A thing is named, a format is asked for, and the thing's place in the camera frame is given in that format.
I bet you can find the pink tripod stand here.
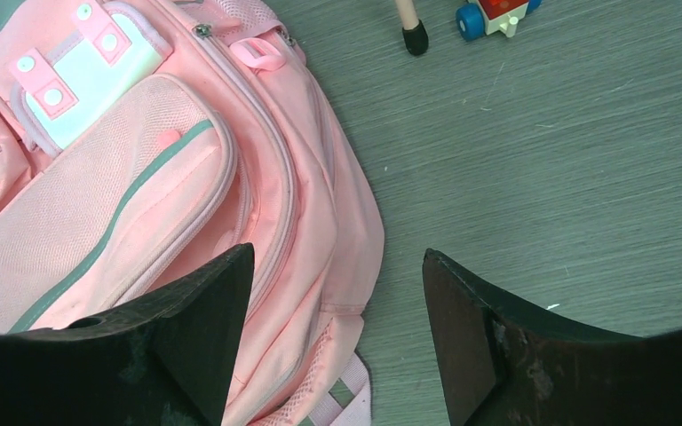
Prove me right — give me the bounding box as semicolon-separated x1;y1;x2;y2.
394;0;429;56

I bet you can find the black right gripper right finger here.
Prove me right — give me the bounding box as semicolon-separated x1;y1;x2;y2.
423;249;682;426

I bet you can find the pink student backpack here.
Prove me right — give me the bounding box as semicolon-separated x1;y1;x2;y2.
0;1;385;425

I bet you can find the colourful toy block train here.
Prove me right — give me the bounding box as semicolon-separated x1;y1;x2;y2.
455;0;543;41

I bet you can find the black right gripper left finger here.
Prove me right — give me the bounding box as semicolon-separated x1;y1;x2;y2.
0;243;254;425

